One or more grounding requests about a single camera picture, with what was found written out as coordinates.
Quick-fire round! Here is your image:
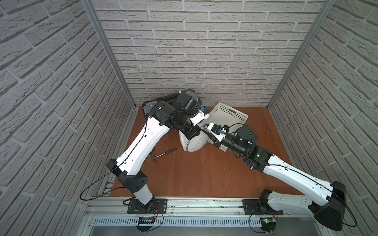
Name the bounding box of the right aluminium corner post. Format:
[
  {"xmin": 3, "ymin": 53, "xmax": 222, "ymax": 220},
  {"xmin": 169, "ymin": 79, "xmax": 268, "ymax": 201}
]
[{"xmin": 266, "ymin": 0, "xmax": 336, "ymax": 110}]

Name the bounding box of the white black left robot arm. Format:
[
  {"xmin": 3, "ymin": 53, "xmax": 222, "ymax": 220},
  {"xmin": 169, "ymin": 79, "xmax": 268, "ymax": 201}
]
[{"xmin": 106, "ymin": 89, "xmax": 209, "ymax": 206}]

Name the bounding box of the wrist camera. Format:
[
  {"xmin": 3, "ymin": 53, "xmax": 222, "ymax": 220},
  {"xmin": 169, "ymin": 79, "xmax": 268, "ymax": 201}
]
[
  {"xmin": 190, "ymin": 105, "xmax": 210, "ymax": 126},
  {"xmin": 206, "ymin": 123, "xmax": 228, "ymax": 142}
]

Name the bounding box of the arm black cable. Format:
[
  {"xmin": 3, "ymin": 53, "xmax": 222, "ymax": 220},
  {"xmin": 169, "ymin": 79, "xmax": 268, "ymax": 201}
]
[
  {"xmin": 79, "ymin": 165, "xmax": 131, "ymax": 202},
  {"xmin": 330, "ymin": 188, "xmax": 358, "ymax": 228}
]

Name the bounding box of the controller board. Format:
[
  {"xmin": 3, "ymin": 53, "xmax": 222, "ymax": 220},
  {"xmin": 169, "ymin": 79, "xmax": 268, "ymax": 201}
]
[
  {"xmin": 136, "ymin": 217, "xmax": 156, "ymax": 233},
  {"xmin": 260, "ymin": 218, "xmax": 276, "ymax": 233}
]

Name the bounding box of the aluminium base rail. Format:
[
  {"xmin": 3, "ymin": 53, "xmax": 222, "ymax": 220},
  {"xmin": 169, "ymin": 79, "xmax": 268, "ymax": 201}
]
[{"xmin": 76, "ymin": 197, "xmax": 336, "ymax": 236}]

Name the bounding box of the aluminium corner post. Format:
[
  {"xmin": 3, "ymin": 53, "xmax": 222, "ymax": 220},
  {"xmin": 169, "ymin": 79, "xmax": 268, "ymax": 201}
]
[
  {"xmin": 266, "ymin": 0, "xmax": 336, "ymax": 110},
  {"xmin": 82, "ymin": 0, "xmax": 136, "ymax": 110}
]

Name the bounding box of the black handled hammer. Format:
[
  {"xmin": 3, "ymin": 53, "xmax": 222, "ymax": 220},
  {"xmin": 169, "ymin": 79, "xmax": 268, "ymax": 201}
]
[{"xmin": 149, "ymin": 147, "xmax": 177, "ymax": 162}]

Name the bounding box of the black plastic toolbox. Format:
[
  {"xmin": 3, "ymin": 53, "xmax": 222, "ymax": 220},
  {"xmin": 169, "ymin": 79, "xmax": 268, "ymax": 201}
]
[{"xmin": 142, "ymin": 89, "xmax": 203, "ymax": 118}]

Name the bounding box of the white perforated plastic basket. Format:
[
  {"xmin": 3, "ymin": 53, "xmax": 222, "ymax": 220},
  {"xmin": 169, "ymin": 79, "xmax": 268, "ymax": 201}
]
[{"xmin": 203, "ymin": 103, "xmax": 257, "ymax": 151}]

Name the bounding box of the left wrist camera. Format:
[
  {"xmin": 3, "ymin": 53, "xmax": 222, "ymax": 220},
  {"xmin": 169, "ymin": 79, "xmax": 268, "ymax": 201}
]
[{"xmin": 190, "ymin": 105, "xmax": 210, "ymax": 126}]

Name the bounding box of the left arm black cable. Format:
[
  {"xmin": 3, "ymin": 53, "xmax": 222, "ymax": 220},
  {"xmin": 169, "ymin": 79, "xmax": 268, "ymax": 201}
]
[{"xmin": 79, "ymin": 165, "xmax": 131, "ymax": 202}]

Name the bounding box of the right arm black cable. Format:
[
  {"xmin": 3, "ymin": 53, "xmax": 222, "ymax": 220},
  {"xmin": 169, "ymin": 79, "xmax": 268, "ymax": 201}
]
[{"xmin": 330, "ymin": 188, "xmax": 358, "ymax": 228}]

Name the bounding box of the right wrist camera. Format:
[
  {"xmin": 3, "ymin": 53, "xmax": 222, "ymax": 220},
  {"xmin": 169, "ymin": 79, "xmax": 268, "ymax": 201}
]
[{"xmin": 206, "ymin": 123, "xmax": 228, "ymax": 142}]

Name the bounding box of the left aluminium corner post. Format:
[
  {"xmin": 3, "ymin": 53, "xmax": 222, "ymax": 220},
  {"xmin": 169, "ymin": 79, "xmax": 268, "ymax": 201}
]
[{"xmin": 82, "ymin": 0, "xmax": 136, "ymax": 110}]

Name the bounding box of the right controller board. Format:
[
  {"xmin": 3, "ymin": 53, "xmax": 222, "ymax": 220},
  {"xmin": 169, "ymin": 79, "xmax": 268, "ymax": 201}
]
[{"xmin": 260, "ymin": 218, "xmax": 276, "ymax": 233}]

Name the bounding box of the left controller board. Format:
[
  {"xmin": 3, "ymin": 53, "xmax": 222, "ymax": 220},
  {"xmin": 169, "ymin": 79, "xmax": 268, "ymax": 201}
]
[{"xmin": 136, "ymin": 217, "xmax": 156, "ymax": 233}]

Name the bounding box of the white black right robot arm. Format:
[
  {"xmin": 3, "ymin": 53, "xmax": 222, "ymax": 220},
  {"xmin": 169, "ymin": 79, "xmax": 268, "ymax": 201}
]
[{"xmin": 206, "ymin": 123, "xmax": 347, "ymax": 231}]

